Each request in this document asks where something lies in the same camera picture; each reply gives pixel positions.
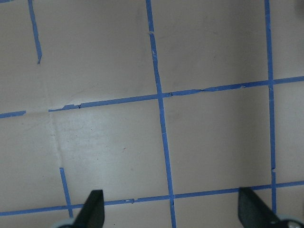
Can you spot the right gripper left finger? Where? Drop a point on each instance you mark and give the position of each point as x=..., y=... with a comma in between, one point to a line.
x=92, y=214

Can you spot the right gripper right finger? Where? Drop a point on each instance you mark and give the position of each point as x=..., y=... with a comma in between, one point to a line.
x=254, y=213

